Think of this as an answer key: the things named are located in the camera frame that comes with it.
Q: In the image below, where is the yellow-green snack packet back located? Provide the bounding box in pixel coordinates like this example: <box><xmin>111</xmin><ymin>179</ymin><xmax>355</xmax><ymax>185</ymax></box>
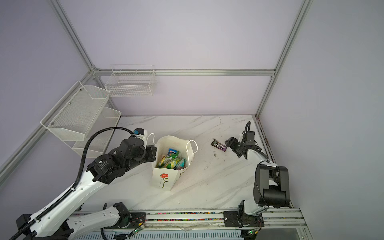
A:
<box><xmin>157</xmin><ymin>157</ymin><xmax>180</xmax><ymax>169</ymax></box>

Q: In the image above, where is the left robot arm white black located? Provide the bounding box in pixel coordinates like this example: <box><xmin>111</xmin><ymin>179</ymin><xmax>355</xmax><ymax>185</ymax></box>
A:
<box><xmin>12</xmin><ymin>135</ymin><xmax>157</xmax><ymax>240</ymax></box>

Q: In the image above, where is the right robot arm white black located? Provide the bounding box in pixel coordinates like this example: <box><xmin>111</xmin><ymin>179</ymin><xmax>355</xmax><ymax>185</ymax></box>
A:
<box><xmin>225</xmin><ymin>137</ymin><xmax>290</xmax><ymax>228</ymax></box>

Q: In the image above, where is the white floral paper bag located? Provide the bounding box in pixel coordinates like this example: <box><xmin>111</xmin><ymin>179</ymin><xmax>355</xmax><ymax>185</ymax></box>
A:
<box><xmin>151</xmin><ymin>136</ymin><xmax>199</xmax><ymax>191</ymax></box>

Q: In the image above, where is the blue snack packet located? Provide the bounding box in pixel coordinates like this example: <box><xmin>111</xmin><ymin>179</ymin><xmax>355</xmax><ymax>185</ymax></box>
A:
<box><xmin>167</xmin><ymin>149</ymin><xmax>180</xmax><ymax>159</ymax></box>

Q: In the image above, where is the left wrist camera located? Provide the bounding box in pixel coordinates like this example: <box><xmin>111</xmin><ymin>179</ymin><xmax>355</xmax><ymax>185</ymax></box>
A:
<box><xmin>134</xmin><ymin>128</ymin><xmax>145</xmax><ymax>136</ymax></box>

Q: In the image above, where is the teal snack packet top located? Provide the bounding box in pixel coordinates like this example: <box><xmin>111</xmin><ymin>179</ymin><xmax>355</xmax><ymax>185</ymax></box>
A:
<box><xmin>176</xmin><ymin>159</ymin><xmax>187</xmax><ymax>171</ymax></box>

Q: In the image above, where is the lower white mesh shelf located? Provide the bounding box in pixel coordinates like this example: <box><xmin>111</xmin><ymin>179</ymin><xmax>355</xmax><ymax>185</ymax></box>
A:
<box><xmin>72</xmin><ymin>107</ymin><xmax>121</xmax><ymax>159</ymax></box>

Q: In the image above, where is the upper white mesh shelf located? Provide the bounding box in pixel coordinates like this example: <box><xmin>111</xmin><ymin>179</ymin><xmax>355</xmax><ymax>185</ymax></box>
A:
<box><xmin>41</xmin><ymin>81</ymin><xmax>110</xmax><ymax>142</ymax></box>

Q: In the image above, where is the brown purple candy bar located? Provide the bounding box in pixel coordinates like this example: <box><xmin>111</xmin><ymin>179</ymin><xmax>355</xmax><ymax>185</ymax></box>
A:
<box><xmin>211</xmin><ymin>139</ymin><xmax>227</xmax><ymax>152</ymax></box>

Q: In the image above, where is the white mesh shelf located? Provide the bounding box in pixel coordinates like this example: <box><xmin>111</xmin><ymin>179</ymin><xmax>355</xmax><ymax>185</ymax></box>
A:
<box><xmin>72</xmin><ymin>107</ymin><xmax>121</xmax><ymax>159</ymax></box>
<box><xmin>41</xmin><ymin>81</ymin><xmax>110</xmax><ymax>142</ymax></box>

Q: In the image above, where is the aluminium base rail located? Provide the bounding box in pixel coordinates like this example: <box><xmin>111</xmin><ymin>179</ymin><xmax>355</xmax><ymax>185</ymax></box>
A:
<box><xmin>64</xmin><ymin>205</ymin><xmax>312</xmax><ymax>240</ymax></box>

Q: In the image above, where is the white wire basket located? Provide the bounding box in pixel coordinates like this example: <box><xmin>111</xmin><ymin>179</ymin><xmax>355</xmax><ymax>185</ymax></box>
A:
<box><xmin>105</xmin><ymin>65</ymin><xmax>157</xmax><ymax>97</ymax></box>

